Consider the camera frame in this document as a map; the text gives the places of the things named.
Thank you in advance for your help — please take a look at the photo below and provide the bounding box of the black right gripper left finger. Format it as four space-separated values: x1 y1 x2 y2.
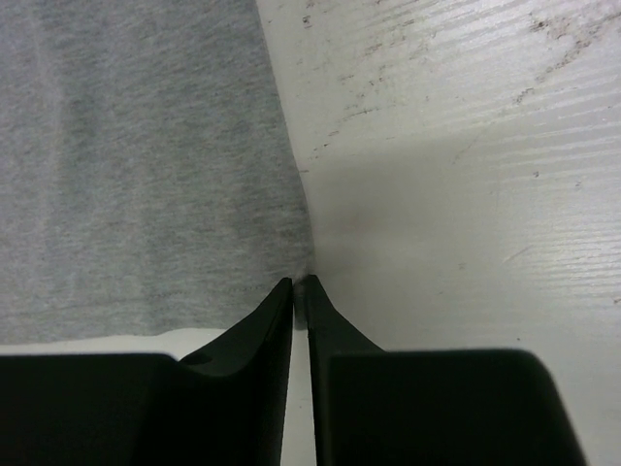
1 279 293 465

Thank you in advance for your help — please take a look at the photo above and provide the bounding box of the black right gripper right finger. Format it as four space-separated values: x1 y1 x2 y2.
301 275 586 465

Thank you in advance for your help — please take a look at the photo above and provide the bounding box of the grey tank top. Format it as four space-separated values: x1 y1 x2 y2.
1 1 312 345

